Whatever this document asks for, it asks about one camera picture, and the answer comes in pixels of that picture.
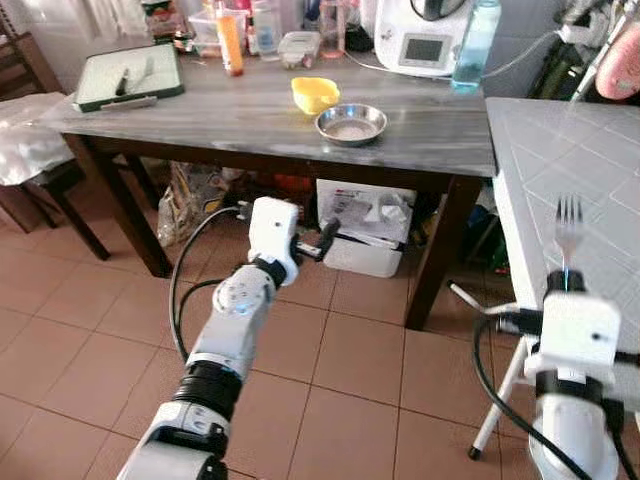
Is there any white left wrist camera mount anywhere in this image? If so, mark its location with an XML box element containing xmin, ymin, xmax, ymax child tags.
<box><xmin>247</xmin><ymin>197</ymin><xmax>301</xmax><ymax>267</ymax></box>

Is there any orange bottle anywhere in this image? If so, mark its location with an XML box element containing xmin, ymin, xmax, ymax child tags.
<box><xmin>215</xmin><ymin>5</ymin><xmax>246</xmax><ymax>78</ymax></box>

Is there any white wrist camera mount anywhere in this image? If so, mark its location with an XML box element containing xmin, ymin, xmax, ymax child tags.
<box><xmin>525</xmin><ymin>290</ymin><xmax>621</xmax><ymax>377</ymax></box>
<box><xmin>247</xmin><ymin>197</ymin><xmax>301</xmax><ymax>267</ymax></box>

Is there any white charger plug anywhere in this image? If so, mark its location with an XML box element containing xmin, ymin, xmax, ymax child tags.
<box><xmin>558</xmin><ymin>22</ymin><xmax>593</xmax><ymax>47</ymax></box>

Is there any clear plastic food container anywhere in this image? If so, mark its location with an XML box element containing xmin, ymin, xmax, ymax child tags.
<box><xmin>278</xmin><ymin>30</ymin><xmax>323</xmax><ymax>69</ymax></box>

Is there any tall pink glass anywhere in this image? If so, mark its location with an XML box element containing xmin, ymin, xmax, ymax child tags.
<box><xmin>320</xmin><ymin>0</ymin><xmax>351</xmax><ymax>56</ymax></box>

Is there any silver fork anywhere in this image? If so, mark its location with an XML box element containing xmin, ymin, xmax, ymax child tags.
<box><xmin>552</xmin><ymin>193</ymin><xmax>587</xmax><ymax>279</ymax></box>

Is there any yellow plastic bowl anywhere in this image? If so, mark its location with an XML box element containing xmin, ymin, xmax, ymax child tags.
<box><xmin>291</xmin><ymin>76</ymin><xmax>341</xmax><ymax>116</ymax></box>

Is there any white folding table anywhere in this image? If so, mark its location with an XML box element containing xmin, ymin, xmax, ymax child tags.
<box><xmin>450</xmin><ymin>97</ymin><xmax>640</xmax><ymax>461</ymax></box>

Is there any round steel bowl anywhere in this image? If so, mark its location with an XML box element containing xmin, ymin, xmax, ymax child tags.
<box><xmin>315</xmin><ymin>103</ymin><xmax>388</xmax><ymax>148</ymax></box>

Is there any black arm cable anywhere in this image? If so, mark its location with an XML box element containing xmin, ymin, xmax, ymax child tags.
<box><xmin>168</xmin><ymin>205</ymin><xmax>251</xmax><ymax>363</ymax></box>
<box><xmin>472</xmin><ymin>312</ymin><xmax>593</xmax><ymax>480</ymax></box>

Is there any dark wooden chair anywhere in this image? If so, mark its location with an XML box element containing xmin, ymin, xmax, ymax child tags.
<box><xmin>0</xmin><ymin>30</ymin><xmax>111</xmax><ymax>263</ymax></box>

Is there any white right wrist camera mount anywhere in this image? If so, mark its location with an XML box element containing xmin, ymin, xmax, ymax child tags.
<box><xmin>525</xmin><ymin>290</ymin><xmax>621</xmax><ymax>377</ymax></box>

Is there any pink rounded object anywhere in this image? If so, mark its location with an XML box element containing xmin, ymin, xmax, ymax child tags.
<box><xmin>595</xmin><ymin>20</ymin><xmax>640</xmax><ymax>101</ymax></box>

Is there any dark wooden table marble top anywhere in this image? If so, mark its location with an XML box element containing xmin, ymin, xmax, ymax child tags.
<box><xmin>45</xmin><ymin>45</ymin><xmax>498</xmax><ymax>331</ymax></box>

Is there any white food processor steel jug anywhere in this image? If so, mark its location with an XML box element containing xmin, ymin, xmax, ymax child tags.
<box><xmin>373</xmin><ymin>0</ymin><xmax>481</xmax><ymax>79</ymax></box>

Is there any printed plastic bag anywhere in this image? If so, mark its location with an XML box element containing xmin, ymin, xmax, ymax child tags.
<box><xmin>160</xmin><ymin>165</ymin><xmax>236</xmax><ymax>247</ymax></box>

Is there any clear plastic bottle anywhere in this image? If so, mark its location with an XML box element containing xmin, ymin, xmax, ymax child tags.
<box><xmin>250</xmin><ymin>0</ymin><xmax>283</xmax><ymax>59</ymax></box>

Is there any white cutting board green rim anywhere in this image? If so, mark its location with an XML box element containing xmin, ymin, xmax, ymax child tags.
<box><xmin>73</xmin><ymin>42</ymin><xmax>186</xmax><ymax>113</ymax></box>

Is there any white storage box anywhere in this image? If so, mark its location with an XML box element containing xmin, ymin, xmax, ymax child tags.
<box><xmin>316</xmin><ymin>180</ymin><xmax>416</xmax><ymax>278</ymax></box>

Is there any clear water bottle teal cap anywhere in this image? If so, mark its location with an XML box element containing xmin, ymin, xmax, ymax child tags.
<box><xmin>450</xmin><ymin>0</ymin><xmax>501</xmax><ymax>93</ymax></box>

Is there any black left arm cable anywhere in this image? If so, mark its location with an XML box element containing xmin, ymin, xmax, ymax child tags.
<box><xmin>168</xmin><ymin>205</ymin><xmax>251</xmax><ymax>363</ymax></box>

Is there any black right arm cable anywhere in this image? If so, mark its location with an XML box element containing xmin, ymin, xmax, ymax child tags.
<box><xmin>472</xmin><ymin>312</ymin><xmax>593</xmax><ymax>480</ymax></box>

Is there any white cloth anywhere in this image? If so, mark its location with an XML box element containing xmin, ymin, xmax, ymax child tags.
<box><xmin>0</xmin><ymin>92</ymin><xmax>79</xmax><ymax>187</ymax></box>

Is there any black handled kitchen knife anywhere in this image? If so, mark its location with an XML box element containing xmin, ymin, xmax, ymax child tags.
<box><xmin>115</xmin><ymin>55</ymin><xmax>157</xmax><ymax>98</ymax></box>

